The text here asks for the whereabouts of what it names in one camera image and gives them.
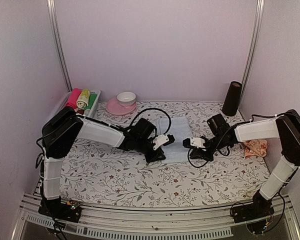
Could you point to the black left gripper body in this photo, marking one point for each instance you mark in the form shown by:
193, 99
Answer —
141, 146

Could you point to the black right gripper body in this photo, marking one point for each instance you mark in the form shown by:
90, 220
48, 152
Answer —
201, 151

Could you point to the light blue towel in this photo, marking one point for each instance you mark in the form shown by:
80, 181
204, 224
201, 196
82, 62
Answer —
175, 152

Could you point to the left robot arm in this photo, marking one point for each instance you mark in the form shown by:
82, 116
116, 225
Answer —
60, 133

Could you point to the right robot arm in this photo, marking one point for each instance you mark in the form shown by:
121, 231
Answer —
283, 128

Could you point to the dark brown cylinder cup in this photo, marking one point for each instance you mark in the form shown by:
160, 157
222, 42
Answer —
232, 99

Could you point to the orange patterned towel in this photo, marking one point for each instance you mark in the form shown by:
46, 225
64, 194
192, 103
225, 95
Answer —
257, 148

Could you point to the pink plate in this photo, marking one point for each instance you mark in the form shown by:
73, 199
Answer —
113, 107

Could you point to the white bowl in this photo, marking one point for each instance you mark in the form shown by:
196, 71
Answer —
126, 98

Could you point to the white plastic basket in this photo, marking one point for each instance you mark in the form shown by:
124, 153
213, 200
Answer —
61, 105

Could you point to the green rolled towel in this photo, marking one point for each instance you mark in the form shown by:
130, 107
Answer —
91, 101

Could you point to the brown rolled towel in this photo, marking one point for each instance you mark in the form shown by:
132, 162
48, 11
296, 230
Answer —
80, 112

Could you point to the yellow-green rolled towel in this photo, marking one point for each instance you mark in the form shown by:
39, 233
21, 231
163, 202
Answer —
83, 99

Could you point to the pink rolled towel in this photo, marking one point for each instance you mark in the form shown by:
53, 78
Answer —
73, 97

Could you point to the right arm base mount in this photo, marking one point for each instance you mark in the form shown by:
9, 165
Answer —
241, 212

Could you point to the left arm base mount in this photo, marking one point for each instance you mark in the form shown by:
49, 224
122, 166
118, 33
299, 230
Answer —
60, 211

